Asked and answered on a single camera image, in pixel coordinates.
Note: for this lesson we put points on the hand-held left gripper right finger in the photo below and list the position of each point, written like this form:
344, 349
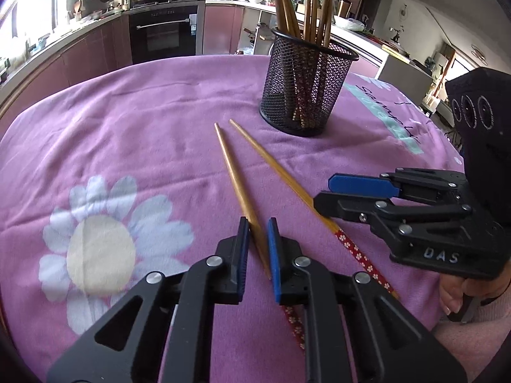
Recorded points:
273, 263

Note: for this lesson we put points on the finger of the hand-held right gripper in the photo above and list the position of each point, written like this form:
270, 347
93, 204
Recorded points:
343, 206
359, 184

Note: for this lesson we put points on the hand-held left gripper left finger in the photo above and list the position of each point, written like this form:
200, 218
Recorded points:
243, 263

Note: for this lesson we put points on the red-ended wooden chopstick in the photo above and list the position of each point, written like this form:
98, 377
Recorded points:
235, 179
275, 165

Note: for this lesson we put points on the black mesh cup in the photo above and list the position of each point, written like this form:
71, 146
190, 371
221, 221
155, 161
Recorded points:
307, 83

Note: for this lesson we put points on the bundle of wooden chopsticks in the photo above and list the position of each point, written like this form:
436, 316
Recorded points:
307, 16

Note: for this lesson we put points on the person's right forearm pink sleeve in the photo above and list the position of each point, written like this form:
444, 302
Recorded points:
479, 339

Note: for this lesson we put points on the person's right hand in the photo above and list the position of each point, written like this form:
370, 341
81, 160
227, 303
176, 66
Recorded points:
451, 295

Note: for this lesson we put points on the purple floral tablecloth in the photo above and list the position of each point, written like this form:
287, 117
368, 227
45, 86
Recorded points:
139, 135

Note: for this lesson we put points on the black built-in oven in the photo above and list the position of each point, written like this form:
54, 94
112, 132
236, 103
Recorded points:
163, 34

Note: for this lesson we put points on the pink kitchen cabinets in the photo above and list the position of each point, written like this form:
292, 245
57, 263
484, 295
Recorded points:
92, 52

